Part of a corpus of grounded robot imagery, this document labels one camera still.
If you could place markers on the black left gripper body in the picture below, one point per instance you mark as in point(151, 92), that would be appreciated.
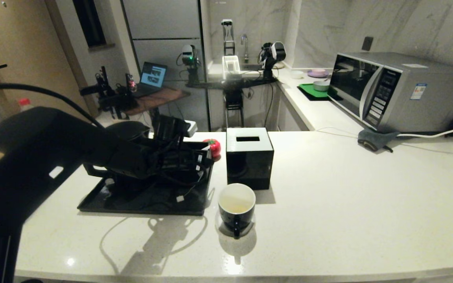
point(175, 157)

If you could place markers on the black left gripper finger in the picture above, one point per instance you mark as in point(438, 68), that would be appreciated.
point(205, 169)
point(209, 155)

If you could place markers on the black electric kettle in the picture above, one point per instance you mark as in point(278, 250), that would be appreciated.
point(130, 129)

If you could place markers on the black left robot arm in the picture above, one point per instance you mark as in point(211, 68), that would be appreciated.
point(34, 157)

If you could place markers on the black compartment organizer box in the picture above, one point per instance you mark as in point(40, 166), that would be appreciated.
point(207, 177)

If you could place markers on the red tomato kitchen timer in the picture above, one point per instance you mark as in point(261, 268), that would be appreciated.
point(214, 147)

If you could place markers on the black tissue box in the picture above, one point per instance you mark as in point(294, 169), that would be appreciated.
point(250, 165)

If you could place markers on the black mug white inside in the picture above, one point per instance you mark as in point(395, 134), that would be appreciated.
point(236, 220)

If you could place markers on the wooden desk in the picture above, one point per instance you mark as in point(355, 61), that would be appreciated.
point(159, 99)

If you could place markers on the black serving tray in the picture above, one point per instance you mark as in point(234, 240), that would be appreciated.
point(132, 206)

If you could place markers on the open laptop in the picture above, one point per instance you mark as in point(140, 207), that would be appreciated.
point(153, 75)

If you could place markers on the chrome faucet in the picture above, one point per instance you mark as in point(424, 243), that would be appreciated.
point(246, 50)

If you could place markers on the green tray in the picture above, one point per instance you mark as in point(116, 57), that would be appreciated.
point(309, 89)

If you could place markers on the small white bowl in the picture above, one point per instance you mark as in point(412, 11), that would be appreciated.
point(297, 73)

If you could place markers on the grey bowl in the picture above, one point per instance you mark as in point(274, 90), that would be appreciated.
point(321, 85)

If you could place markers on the purple plate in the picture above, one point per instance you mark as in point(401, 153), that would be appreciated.
point(317, 72)

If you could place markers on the dark window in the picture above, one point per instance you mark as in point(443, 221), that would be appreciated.
point(89, 23)

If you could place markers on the plastic water bottle red cap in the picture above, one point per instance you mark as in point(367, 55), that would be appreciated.
point(25, 103)

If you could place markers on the dark grey cloth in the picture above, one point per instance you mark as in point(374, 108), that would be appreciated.
point(372, 138)

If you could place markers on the tan wooden door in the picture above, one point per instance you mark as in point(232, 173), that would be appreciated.
point(26, 47)

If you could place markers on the silver microwave oven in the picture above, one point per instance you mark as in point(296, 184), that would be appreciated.
point(427, 100)

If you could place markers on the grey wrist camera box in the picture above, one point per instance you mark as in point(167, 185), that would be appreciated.
point(192, 127)

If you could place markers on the dark wall socket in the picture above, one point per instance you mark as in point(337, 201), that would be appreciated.
point(367, 43)

